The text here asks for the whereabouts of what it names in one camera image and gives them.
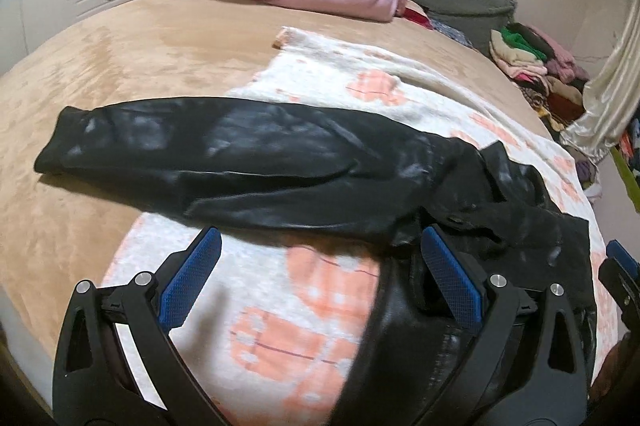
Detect red dark clothes by quilt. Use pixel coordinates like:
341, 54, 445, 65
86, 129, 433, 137
395, 0, 473, 48

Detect pile of folded clothes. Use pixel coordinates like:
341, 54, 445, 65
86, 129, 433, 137
487, 21, 601, 202

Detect tan bed cover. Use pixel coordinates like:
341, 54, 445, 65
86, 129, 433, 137
1, 0, 544, 400

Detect white orange patterned blanket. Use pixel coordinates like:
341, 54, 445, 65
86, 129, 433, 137
98, 24, 622, 426

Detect black leather jacket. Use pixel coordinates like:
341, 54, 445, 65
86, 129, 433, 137
34, 97, 597, 425

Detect cream satin curtain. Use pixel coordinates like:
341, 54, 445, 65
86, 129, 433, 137
560, 0, 640, 163

